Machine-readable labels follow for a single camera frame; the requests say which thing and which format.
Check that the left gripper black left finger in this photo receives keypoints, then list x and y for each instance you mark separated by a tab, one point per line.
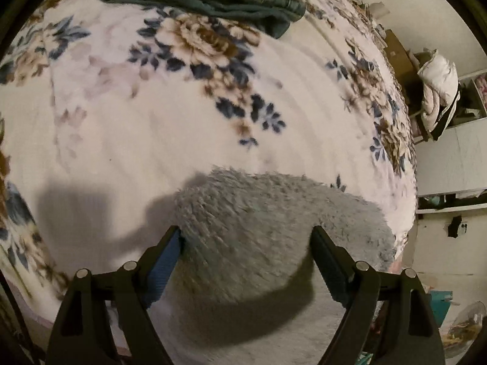
82	333

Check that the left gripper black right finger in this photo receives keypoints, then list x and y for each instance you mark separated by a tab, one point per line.
408	333

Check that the grey fluffy pants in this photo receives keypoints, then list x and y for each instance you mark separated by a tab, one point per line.
246	289

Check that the white wardrobe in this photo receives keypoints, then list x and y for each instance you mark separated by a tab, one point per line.
451	175

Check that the floral bed blanket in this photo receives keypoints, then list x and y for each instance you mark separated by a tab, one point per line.
107	107

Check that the brown cardboard box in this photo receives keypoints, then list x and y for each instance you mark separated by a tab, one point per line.
404	70

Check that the white jacket on chair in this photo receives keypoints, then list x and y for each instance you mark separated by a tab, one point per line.
440	92

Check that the pink blanket on shelf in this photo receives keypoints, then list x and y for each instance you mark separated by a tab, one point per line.
481	85

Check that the dark teal folded garment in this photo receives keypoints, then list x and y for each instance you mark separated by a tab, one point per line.
213	3

